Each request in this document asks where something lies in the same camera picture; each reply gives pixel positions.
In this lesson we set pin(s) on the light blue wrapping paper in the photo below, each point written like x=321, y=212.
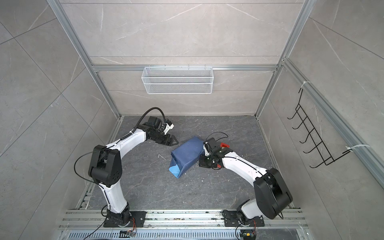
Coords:
x=185, y=156

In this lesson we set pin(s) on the aluminium mounting rail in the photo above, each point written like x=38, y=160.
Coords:
x=183, y=225

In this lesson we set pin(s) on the white wire mesh basket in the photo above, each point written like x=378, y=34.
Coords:
x=178, y=80

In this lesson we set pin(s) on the red tape dispenser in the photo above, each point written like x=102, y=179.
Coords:
x=224, y=149

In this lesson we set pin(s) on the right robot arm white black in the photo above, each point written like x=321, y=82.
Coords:
x=272, y=195

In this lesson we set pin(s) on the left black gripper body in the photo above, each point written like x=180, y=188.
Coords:
x=160, y=136

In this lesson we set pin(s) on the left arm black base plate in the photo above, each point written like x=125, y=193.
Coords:
x=135, y=219

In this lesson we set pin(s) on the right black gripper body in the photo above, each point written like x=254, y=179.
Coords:
x=213, y=164

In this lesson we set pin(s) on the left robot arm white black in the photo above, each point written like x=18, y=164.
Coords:
x=106, y=165

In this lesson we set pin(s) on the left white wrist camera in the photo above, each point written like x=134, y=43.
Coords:
x=167, y=126

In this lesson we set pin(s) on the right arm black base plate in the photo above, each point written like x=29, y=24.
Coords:
x=235, y=218

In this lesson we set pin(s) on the black wire hook rack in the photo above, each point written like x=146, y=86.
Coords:
x=313, y=136

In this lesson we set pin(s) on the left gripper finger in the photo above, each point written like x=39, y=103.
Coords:
x=172, y=139
x=168, y=142

